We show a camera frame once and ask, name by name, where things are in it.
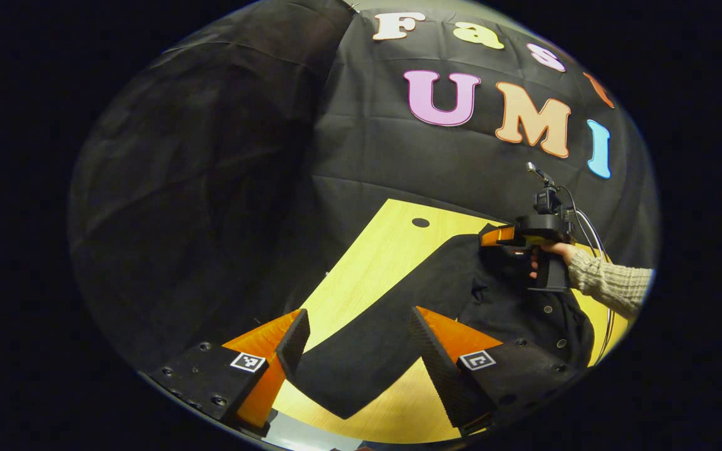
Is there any black button jacket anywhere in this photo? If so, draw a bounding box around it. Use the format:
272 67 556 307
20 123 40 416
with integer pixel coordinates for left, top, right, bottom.
292 224 595 419

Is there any black backdrop cloth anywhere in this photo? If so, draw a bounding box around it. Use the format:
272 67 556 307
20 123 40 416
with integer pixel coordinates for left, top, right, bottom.
66 0 659 370

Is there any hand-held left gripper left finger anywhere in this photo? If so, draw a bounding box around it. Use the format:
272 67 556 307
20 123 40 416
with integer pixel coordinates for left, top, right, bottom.
148 308 310 438

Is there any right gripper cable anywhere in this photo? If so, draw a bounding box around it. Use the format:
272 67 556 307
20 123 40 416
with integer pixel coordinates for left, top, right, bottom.
555 185 615 367

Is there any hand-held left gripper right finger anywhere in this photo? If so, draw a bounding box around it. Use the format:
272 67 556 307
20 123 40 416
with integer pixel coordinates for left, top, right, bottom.
409 306 581 438

